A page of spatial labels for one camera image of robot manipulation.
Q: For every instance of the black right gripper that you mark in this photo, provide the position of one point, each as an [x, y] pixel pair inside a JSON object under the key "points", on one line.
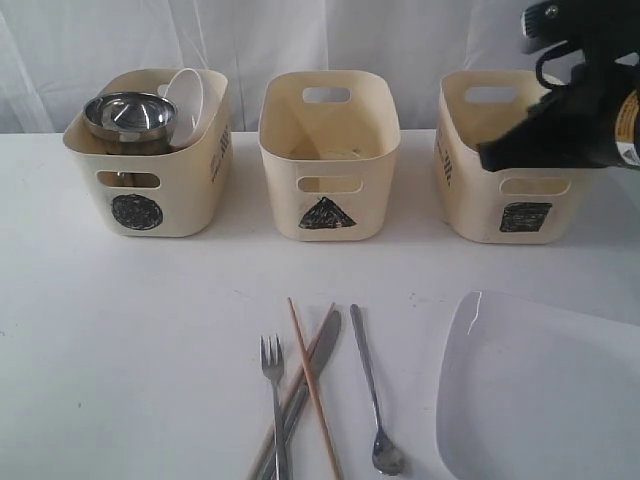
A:
{"points": [[589, 116]]}

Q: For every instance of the wooden chopstick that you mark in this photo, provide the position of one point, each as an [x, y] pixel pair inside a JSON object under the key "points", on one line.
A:
{"points": [[313, 393], [295, 380]]}

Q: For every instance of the white ceramic bowl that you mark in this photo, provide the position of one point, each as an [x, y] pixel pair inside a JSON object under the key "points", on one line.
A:
{"points": [[186, 91]]}

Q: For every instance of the steel mug with handle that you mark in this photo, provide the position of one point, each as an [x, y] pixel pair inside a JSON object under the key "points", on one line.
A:
{"points": [[124, 145]]}

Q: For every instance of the stainless steel bowl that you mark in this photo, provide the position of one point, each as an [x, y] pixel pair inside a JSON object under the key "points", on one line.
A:
{"points": [[130, 117]]}

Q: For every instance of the small steel cup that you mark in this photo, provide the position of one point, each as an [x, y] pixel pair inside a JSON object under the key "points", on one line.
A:
{"points": [[125, 177]]}

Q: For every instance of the cream bin with square mark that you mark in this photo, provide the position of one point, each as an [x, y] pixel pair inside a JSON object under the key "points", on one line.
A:
{"points": [[512, 206]]}

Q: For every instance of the cream bin with triangle mark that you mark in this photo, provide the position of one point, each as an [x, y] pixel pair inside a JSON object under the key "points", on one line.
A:
{"points": [[329, 142]]}

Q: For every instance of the white square plate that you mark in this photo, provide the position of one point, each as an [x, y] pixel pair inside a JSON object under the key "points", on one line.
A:
{"points": [[530, 391]]}

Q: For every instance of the steel fork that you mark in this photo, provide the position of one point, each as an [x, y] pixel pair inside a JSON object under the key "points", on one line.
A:
{"points": [[272, 364]]}

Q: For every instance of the long steel spoon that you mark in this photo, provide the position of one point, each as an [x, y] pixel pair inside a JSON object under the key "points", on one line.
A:
{"points": [[386, 457]]}

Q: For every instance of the cream bin with circle mark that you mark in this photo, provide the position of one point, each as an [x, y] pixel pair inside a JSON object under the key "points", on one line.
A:
{"points": [[174, 194]]}

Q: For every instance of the steel table knife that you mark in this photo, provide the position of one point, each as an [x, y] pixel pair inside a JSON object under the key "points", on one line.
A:
{"points": [[320, 350]]}

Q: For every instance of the white curtain backdrop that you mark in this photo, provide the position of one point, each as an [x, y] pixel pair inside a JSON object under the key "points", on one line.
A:
{"points": [[56, 55]]}

